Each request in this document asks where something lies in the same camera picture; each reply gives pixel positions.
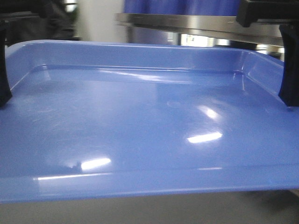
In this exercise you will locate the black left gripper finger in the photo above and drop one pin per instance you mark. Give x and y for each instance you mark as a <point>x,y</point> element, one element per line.
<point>5,92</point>

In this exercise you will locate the stainless steel shelf rail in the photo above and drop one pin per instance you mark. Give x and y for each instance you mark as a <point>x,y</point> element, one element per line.
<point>220,27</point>

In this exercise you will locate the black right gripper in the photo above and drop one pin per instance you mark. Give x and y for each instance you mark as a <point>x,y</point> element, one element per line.
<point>276,12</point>

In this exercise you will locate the light blue plastic tray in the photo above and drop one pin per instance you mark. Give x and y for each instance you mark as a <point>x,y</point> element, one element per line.
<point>94,120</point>

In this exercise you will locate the blue bin upper right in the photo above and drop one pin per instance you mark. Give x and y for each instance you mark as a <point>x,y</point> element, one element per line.
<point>182,7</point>

